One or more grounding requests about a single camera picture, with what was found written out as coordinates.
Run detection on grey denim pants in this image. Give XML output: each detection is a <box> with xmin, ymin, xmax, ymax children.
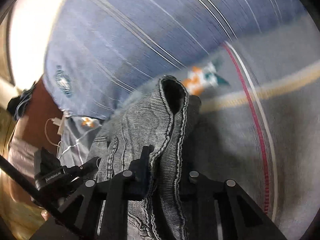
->
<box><xmin>88</xmin><ymin>75</ymin><xmax>201</xmax><ymax>239</ymax></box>

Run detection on person's left hand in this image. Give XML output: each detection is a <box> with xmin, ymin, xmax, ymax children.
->
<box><xmin>8</xmin><ymin>178</ymin><xmax>51</xmax><ymax>221</ymax></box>

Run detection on brown wooden headboard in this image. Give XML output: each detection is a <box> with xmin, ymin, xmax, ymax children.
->
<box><xmin>14</xmin><ymin>79</ymin><xmax>62</xmax><ymax>154</ymax></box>

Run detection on dark clothes on headboard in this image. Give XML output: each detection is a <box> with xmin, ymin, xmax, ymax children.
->
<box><xmin>6</xmin><ymin>82</ymin><xmax>37</xmax><ymax>121</ymax></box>

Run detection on blue plaid pillow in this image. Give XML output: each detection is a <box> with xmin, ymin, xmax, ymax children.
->
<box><xmin>43</xmin><ymin>0</ymin><xmax>305</xmax><ymax>119</ymax></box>

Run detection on white charger with cable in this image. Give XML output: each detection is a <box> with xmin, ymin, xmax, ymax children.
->
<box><xmin>44</xmin><ymin>117</ymin><xmax>63</xmax><ymax>156</ymax></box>

